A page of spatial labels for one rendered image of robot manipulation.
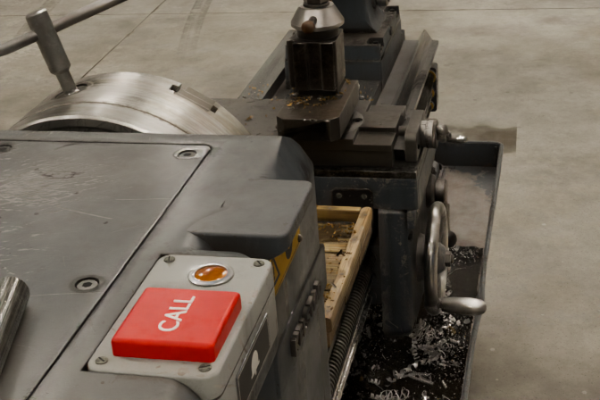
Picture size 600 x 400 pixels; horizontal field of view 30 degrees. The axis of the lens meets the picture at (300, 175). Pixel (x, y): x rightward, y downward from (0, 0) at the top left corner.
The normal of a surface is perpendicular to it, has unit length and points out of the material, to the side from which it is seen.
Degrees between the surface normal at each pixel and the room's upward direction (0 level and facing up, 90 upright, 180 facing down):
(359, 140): 0
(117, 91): 6
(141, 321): 0
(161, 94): 20
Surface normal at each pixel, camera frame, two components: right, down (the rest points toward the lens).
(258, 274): -0.07, -0.91
